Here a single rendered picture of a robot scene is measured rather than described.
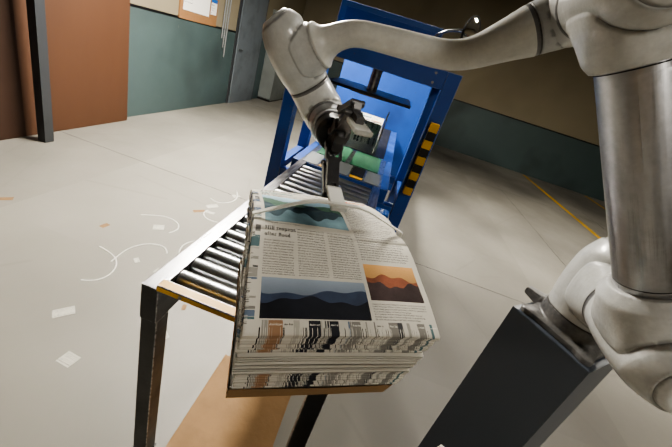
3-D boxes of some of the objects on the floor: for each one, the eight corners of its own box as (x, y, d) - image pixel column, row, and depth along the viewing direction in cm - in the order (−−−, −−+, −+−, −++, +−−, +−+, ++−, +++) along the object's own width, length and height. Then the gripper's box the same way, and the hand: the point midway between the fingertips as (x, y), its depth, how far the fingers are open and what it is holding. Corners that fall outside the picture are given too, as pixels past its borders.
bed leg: (144, 461, 113) (156, 324, 86) (130, 455, 113) (137, 316, 87) (156, 444, 118) (171, 309, 91) (142, 438, 118) (153, 302, 92)
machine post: (376, 252, 286) (449, 76, 225) (367, 248, 286) (437, 72, 226) (377, 247, 294) (448, 76, 233) (368, 244, 294) (436, 72, 234)
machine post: (370, 294, 231) (463, 76, 170) (358, 289, 231) (448, 71, 171) (371, 286, 239) (461, 76, 178) (360, 282, 239) (446, 71, 179)
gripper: (363, 75, 66) (398, 104, 48) (331, 179, 78) (350, 234, 60) (329, 66, 64) (352, 93, 46) (301, 174, 76) (311, 229, 58)
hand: (349, 169), depth 54 cm, fingers open, 14 cm apart
